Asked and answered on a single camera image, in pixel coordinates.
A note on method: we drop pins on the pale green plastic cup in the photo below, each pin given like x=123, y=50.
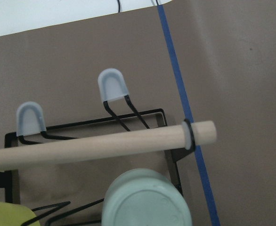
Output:
x=144, y=197

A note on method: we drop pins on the yellow-green plastic cup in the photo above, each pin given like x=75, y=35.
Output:
x=14, y=214

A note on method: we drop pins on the black wire cup rack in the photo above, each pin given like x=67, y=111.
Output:
x=187, y=135

